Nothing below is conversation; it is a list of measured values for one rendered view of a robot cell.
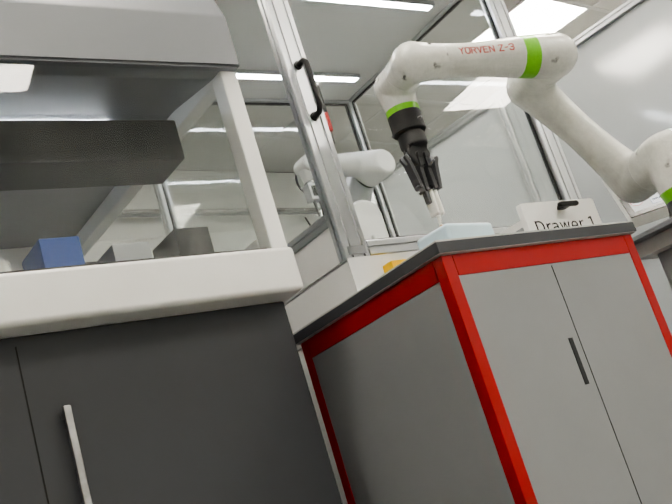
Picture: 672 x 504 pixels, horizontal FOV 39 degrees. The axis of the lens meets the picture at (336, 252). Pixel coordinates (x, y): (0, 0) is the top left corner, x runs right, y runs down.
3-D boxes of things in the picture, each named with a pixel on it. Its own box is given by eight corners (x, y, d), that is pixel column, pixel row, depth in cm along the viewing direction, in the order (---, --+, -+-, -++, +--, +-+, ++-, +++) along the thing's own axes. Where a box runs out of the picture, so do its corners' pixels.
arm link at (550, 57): (568, 86, 266) (555, 48, 269) (591, 61, 254) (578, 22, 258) (511, 89, 260) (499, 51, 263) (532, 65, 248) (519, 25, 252)
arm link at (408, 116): (405, 104, 248) (429, 106, 254) (377, 125, 256) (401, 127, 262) (412, 124, 246) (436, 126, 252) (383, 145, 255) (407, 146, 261)
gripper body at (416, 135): (412, 141, 259) (423, 172, 256) (390, 140, 253) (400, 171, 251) (430, 128, 253) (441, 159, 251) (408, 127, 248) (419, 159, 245)
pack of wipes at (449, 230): (467, 257, 208) (460, 238, 209) (498, 239, 201) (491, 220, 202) (420, 259, 198) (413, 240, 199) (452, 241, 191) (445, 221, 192)
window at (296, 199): (330, 213, 259) (247, -49, 282) (328, 213, 259) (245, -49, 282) (199, 318, 326) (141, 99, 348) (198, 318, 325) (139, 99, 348)
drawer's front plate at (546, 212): (606, 234, 258) (592, 197, 261) (534, 242, 241) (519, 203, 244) (602, 237, 259) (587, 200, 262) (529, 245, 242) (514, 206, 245)
